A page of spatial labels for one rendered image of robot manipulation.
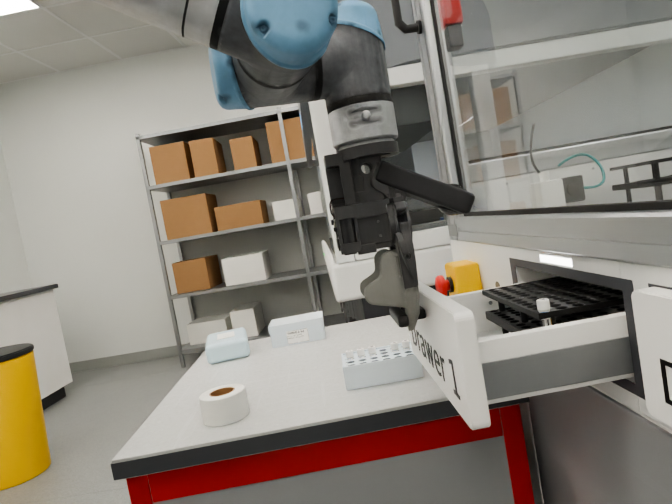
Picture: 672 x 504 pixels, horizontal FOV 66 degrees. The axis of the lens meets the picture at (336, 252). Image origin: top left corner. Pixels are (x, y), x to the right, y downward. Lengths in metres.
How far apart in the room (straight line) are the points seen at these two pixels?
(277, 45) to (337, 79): 0.17
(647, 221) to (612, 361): 0.14
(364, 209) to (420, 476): 0.41
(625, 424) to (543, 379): 0.11
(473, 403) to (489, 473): 0.34
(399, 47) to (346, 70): 0.91
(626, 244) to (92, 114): 5.18
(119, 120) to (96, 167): 0.49
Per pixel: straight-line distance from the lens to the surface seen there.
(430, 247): 1.44
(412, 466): 0.80
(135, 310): 5.31
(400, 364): 0.84
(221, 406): 0.80
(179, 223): 4.59
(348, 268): 1.40
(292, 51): 0.42
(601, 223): 0.55
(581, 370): 0.55
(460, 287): 0.93
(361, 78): 0.58
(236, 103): 0.57
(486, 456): 0.82
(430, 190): 0.59
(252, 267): 4.42
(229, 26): 0.45
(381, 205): 0.56
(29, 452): 3.19
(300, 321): 1.20
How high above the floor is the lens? 1.03
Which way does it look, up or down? 4 degrees down
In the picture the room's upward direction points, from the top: 10 degrees counter-clockwise
